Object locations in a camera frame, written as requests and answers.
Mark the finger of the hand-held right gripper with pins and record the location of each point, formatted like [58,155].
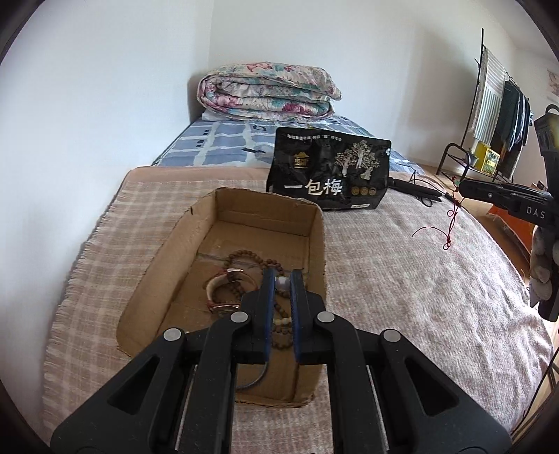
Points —
[484,192]

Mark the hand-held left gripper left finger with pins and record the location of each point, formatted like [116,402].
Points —
[270,305]

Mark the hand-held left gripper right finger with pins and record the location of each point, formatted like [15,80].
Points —
[296,314]

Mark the white and brown bangle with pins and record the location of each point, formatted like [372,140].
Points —
[215,286]

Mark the cardboard box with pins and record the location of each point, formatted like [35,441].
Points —
[262,218]

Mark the person's right hand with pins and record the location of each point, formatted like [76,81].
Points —
[540,266]

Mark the yellow green box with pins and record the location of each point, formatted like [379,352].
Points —
[487,158]

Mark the dark hanging clothes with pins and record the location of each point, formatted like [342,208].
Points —
[511,126]

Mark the black hair straightener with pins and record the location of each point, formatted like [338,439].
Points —
[415,188]

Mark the striped hanging cloth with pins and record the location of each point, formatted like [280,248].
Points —
[487,100]

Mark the pink plaid blanket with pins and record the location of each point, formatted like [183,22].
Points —
[393,283]

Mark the black metal clothes rack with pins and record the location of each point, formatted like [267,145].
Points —
[482,56]

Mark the black printed bag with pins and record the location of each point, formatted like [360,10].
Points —
[305,152]

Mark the blue checked bed sheet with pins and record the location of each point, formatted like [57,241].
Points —
[209,144]

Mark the white pillow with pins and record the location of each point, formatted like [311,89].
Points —
[208,116]

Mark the folded floral quilt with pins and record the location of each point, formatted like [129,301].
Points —
[262,87]

